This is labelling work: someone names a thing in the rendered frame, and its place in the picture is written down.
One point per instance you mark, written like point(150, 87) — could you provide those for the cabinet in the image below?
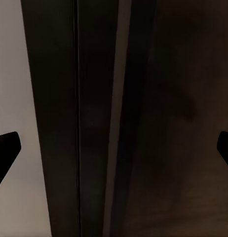
point(130, 99)

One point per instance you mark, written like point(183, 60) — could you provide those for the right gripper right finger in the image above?
point(222, 145)

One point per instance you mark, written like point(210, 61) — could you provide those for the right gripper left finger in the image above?
point(10, 147)

